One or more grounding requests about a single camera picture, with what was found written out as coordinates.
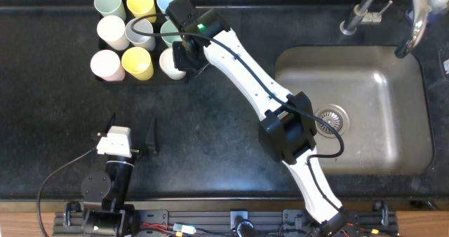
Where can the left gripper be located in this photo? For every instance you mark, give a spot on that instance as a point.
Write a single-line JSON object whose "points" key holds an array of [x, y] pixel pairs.
{"points": [[138, 153]]}

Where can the yellow cup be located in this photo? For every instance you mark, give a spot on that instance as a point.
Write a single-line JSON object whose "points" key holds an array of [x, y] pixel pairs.
{"points": [[141, 5], [137, 63]]}

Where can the pink cup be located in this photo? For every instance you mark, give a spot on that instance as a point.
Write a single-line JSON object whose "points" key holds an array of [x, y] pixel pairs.
{"points": [[107, 66]]}

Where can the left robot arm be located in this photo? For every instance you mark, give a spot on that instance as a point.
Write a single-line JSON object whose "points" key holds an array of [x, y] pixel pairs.
{"points": [[117, 181]]}

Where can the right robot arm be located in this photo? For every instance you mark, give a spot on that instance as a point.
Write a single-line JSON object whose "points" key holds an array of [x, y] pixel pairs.
{"points": [[245, 75]]}

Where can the white cup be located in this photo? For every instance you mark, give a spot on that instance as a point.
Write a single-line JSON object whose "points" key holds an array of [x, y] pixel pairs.
{"points": [[112, 33], [168, 67]]}

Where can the grey cup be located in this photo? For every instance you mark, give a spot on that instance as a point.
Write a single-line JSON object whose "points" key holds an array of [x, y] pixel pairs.
{"points": [[140, 37]]}

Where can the pale green cup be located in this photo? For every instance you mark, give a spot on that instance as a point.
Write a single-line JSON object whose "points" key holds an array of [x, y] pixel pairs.
{"points": [[109, 3], [168, 28]]}

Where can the light blue cup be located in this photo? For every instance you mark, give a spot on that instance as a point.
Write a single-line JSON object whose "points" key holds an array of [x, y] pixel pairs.
{"points": [[165, 0]]}

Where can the steel sink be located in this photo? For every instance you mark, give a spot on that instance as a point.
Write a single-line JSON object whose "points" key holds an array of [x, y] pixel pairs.
{"points": [[379, 89]]}

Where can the steel tap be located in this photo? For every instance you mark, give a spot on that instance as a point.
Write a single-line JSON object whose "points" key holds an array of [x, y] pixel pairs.
{"points": [[419, 19]]}

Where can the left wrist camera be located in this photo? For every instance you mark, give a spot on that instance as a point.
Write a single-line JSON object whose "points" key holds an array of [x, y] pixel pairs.
{"points": [[114, 142]]}

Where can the mounting rail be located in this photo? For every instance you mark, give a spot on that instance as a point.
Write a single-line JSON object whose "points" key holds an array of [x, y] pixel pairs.
{"points": [[210, 219]]}

